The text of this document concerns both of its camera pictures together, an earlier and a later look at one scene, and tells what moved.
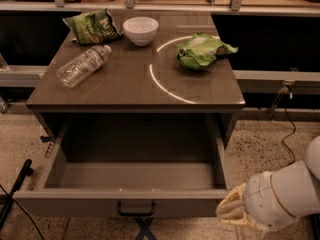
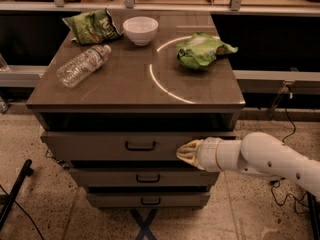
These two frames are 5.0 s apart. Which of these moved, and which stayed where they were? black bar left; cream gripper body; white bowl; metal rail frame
Moved: cream gripper body
Stayed: metal rail frame; black bar left; white bowl
